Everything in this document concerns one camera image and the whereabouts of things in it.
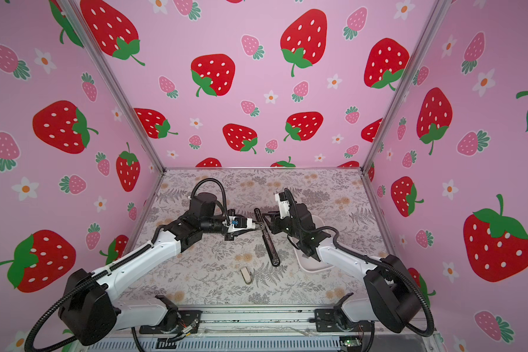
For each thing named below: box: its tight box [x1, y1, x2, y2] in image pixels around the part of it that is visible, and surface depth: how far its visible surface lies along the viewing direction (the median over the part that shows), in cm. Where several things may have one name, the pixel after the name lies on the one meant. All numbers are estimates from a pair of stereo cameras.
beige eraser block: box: [239, 266, 252, 284], surface depth 84 cm
